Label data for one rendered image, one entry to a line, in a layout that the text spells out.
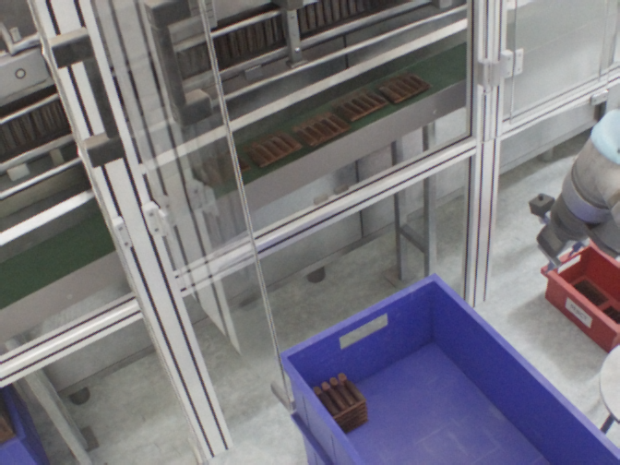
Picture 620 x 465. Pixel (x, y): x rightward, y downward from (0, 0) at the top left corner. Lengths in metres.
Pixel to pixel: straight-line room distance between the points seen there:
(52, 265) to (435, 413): 0.87
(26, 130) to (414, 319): 0.92
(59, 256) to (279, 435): 0.75
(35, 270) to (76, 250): 0.09
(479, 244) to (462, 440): 0.59
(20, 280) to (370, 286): 1.10
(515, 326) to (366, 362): 0.59
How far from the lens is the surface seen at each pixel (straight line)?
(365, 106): 1.64
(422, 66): 1.80
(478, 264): 2.00
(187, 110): 0.79
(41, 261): 1.51
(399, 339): 1.66
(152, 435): 1.97
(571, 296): 2.04
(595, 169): 0.94
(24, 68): 1.33
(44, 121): 1.44
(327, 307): 2.14
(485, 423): 1.61
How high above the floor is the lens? 1.56
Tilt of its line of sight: 42 degrees down
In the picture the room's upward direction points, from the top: 9 degrees counter-clockwise
